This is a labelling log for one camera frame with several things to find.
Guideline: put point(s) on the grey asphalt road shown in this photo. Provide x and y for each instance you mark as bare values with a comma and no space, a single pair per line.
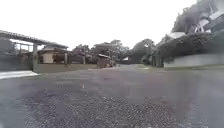
113,96

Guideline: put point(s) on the large dark tree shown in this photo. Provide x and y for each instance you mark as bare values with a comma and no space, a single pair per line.
141,46

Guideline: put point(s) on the small beige house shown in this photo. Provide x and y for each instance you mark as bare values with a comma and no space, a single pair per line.
48,57

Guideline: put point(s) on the grass verge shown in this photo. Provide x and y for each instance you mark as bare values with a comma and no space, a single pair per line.
186,68

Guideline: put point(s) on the building with canopy roof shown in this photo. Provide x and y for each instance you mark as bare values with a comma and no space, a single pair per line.
20,36

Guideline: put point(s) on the pale concrete slab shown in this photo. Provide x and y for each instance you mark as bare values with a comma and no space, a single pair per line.
13,74

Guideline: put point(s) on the low grey wall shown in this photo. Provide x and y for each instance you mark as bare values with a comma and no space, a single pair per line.
60,68

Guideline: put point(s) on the pale concrete wall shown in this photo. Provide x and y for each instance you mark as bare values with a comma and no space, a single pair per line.
196,60

